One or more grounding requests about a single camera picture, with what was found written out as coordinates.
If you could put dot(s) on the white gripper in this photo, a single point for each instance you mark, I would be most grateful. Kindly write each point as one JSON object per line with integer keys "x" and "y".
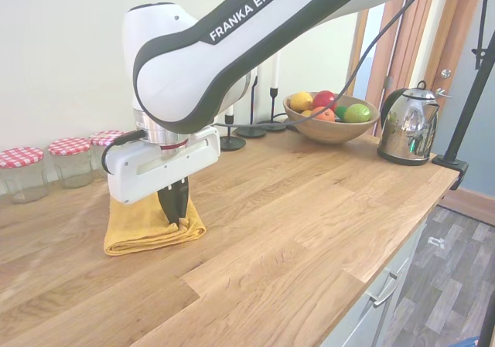
{"x": 147, "y": 173}

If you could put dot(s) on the yellow cloth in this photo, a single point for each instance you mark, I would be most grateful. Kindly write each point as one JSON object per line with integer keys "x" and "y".
{"x": 135, "y": 231}

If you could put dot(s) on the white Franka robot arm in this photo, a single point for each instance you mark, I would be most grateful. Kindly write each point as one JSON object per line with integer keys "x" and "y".
{"x": 170, "y": 76}

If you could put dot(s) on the glass jar red checked lid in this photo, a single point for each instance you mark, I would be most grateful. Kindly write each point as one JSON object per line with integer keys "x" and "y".
{"x": 23, "y": 177}
{"x": 101, "y": 146}
{"x": 71, "y": 165}

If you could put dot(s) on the small yellow fruit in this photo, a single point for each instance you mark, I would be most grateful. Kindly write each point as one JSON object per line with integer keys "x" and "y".
{"x": 306, "y": 113}

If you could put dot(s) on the yellow lemon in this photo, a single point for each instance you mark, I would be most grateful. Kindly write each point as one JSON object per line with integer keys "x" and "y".
{"x": 301, "y": 101}

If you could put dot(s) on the orange fruit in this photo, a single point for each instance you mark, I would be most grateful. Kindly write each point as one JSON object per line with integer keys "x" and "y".
{"x": 321, "y": 114}

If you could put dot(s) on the wooden fruit bowl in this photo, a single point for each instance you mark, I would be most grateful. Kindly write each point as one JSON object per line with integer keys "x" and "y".
{"x": 332, "y": 132}

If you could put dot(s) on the red apple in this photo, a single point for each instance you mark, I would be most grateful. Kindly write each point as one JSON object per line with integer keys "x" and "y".
{"x": 324, "y": 99}

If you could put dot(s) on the dark green lime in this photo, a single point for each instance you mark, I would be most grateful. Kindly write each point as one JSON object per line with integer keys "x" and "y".
{"x": 340, "y": 113}

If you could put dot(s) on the green apple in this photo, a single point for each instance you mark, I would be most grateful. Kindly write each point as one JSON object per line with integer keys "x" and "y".
{"x": 357, "y": 113}

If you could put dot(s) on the white kitchen cabinet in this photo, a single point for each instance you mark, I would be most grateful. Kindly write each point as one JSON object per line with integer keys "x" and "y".
{"x": 359, "y": 331}

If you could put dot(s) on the shiny steel kettle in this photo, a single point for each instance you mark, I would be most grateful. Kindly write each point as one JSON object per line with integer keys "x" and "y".
{"x": 408, "y": 130}

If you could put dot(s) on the metal door hinge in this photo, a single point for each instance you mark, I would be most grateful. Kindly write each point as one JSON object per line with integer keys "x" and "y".
{"x": 389, "y": 82}

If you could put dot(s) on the small white floor item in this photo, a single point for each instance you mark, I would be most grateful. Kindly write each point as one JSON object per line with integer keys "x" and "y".
{"x": 436, "y": 242}

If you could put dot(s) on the black Ulanzi clamp stand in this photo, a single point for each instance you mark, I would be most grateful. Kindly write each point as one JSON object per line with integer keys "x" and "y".
{"x": 450, "y": 165}

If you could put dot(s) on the round metal door lock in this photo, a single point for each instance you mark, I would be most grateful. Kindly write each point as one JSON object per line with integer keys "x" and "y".
{"x": 446, "y": 73}

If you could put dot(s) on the blue object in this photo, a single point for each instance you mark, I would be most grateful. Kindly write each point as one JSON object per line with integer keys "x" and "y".
{"x": 468, "y": 342}

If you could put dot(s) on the black stand pole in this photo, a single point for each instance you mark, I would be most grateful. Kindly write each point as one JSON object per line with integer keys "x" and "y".
{"x": 488, "y": 316}

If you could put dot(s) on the wooden door frame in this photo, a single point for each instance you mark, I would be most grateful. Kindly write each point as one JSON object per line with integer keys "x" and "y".
{"x": 417, "y": 53}

